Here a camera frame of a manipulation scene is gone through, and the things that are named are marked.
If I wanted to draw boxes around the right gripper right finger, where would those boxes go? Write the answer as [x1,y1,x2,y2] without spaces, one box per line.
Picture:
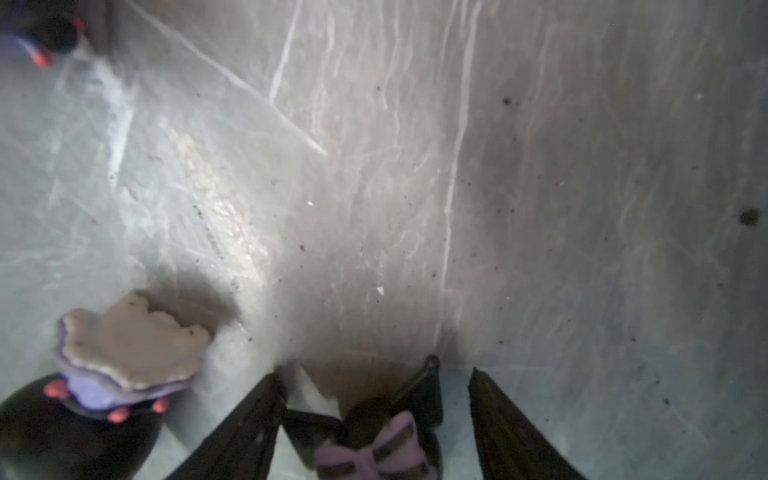
[468,368,584,480]

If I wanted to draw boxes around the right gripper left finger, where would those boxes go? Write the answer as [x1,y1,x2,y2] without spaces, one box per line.
[168,373,285,480]

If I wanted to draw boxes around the black purple figure toy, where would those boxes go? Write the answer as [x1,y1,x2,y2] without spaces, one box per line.
[282,355,443,480]

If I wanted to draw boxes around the light purple figure toy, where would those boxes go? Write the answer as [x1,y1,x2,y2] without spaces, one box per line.
[1,0,85,68]

